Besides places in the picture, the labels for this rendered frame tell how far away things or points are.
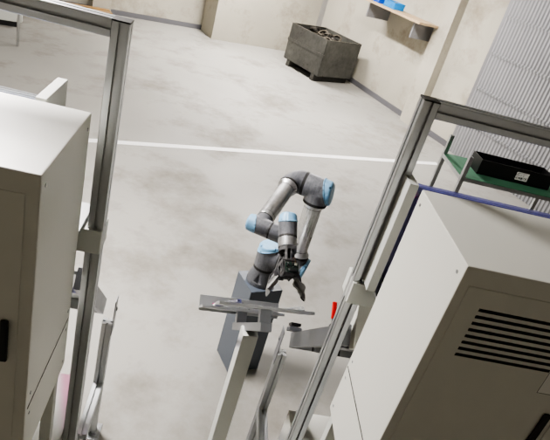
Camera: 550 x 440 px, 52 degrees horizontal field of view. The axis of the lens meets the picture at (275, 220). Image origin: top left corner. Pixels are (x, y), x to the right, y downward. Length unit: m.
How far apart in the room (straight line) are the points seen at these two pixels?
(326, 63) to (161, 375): 7.11
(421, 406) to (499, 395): 0.16
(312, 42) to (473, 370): 8.57
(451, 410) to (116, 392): 1.97
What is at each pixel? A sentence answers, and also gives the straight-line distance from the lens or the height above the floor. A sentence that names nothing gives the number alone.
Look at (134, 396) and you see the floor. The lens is 2.96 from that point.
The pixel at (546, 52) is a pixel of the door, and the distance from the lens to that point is 7.41.
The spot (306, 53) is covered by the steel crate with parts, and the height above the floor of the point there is 0.35.
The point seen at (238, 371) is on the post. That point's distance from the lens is 2.27.
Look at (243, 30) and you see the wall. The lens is 10.69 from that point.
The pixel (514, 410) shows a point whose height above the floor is 1.40.
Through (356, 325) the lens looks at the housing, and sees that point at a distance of 1.66.
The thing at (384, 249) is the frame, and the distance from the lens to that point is 1.46.
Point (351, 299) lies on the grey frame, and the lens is 1.58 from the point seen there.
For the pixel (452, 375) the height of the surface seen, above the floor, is 1.47.
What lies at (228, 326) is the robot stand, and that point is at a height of 0.22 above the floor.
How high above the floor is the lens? 2.18
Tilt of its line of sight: 28 degrees down
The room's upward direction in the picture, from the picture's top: 17 degrees clockwise
